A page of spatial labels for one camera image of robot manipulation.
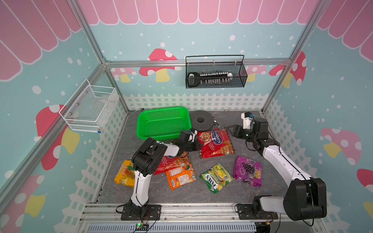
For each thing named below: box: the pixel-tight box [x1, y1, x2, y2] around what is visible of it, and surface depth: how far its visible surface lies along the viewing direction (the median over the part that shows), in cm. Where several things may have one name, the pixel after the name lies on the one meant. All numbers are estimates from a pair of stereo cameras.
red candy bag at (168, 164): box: [154, 150, 194, 176], surface depth 89 cm
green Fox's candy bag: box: [199, 162, 235, 195], surface depth 86 cm
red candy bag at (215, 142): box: [197, 128, 236, 159], surface depth 98 cm
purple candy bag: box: [233, 155, 263, 188], surface depth 85 cm
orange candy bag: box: [165, 165, 197, 191], surface depth 87 cm
